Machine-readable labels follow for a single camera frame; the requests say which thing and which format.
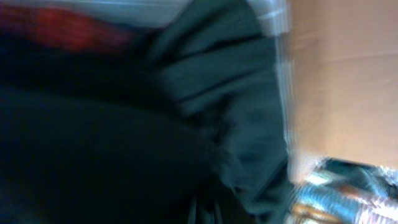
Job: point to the large black garment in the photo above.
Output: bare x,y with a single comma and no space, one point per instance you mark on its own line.
124,124

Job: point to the red navy plaid shirt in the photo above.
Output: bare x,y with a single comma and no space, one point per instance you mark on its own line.
63,29

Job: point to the clear plastic storage bin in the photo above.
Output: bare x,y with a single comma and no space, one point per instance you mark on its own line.
280,46

